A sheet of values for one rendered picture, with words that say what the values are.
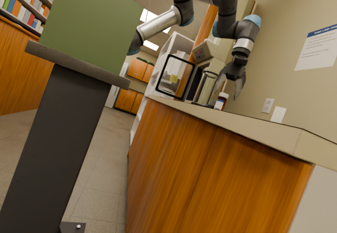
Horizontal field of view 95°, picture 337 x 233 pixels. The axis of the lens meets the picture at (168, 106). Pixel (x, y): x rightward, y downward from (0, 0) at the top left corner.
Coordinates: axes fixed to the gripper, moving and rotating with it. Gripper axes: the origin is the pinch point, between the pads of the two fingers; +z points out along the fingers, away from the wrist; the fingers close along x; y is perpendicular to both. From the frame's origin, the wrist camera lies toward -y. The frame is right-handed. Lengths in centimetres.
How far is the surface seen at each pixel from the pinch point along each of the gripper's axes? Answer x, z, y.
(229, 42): 6, -55, 66
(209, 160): 0.1, 22.9, -23.8
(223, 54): 6, -44, 66
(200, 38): 35, -64, 93
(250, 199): -6.8, 23.2, -37.4
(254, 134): -3.5, 12.0, -37.5
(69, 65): 51, 12, -27
